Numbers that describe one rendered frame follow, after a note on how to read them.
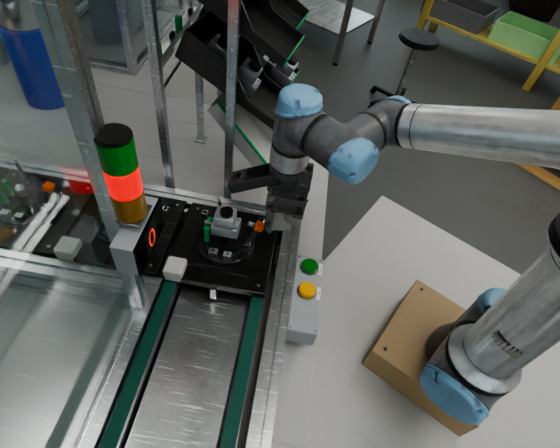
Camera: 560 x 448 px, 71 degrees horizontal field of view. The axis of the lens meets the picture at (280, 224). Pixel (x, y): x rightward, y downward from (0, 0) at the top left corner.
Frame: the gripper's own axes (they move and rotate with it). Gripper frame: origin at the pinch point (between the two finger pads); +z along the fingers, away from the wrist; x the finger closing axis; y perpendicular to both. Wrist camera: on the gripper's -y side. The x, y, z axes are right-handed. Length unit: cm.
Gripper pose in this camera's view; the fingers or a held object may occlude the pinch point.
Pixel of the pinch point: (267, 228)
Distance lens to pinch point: 90.9
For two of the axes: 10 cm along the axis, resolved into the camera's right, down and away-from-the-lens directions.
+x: 1.4, -7.4, 6.6
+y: 9.8, 1.8, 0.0
